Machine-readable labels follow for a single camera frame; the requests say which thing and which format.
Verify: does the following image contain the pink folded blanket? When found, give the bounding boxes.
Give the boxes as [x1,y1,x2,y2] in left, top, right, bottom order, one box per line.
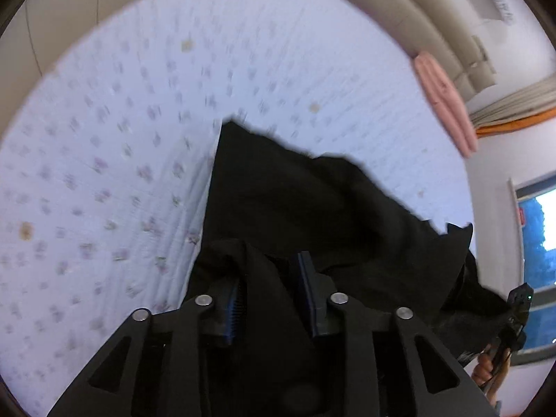
[412,50,479,159]

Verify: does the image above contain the beige padded headboard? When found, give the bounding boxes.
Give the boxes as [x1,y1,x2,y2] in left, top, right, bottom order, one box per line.
[300,0,498,96]

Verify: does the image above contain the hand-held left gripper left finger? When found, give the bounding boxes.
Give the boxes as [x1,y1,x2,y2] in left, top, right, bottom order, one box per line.
[46,278,244,417]

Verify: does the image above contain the white wardrobe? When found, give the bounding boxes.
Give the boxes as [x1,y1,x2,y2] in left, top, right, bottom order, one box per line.
[0,0,170,79]

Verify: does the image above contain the person's right hand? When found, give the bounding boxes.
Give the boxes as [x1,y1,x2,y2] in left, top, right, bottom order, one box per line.
[471,342,512,406]

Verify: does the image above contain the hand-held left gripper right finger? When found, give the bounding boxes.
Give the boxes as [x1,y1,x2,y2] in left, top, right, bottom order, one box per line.
[295,251,500,417]

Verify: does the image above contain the black hooded jacket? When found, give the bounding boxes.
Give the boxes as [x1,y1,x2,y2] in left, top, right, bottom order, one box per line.
[182,119,514,417]

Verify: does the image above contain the orange and beige curtain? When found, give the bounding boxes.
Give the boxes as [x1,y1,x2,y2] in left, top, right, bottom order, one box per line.
[469,78,556,136]

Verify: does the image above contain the grey framed window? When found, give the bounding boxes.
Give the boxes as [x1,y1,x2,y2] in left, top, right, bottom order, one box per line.
[510,174,556,366]

